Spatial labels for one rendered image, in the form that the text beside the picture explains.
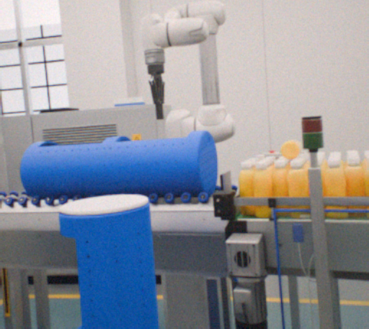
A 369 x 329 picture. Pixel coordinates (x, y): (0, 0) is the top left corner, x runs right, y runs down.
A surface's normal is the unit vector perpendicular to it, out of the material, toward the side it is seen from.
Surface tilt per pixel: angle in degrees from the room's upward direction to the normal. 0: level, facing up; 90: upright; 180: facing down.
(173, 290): 90
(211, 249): 109
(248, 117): 90
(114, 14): 90
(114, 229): 90
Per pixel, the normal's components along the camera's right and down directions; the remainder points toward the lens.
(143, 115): -0.23, 0.07
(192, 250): -0.29, 0.41
